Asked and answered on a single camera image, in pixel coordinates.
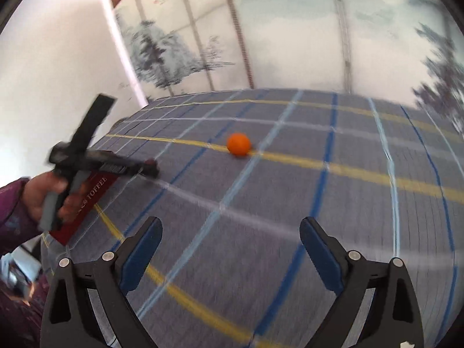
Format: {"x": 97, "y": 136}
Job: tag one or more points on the landscape painted folding screen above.
{"x": 290, "y": 32}

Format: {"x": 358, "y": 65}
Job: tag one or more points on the grey plaid bed sheet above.
{"x": 290, "y": 195}

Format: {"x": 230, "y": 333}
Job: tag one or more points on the orange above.
{"x": 239, "y": 144}

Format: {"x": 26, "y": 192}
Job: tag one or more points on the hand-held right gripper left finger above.
{"x": 142, "y": 258}

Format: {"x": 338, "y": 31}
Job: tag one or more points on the person's purple clothing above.
{"x": 18, "y": 315}

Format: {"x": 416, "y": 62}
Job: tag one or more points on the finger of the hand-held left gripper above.
{"x": 134, "y": 166}

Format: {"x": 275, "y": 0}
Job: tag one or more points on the person's left hand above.
{"x": 36, "y": 195}

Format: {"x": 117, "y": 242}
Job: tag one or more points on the person's left forearm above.
{"x": 13, "y": 212}

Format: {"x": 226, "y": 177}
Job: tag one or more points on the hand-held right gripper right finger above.
{"x": 322, "y": 258}

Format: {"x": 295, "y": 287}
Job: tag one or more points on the red cardboard box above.
{"x": 85, "y": 203}

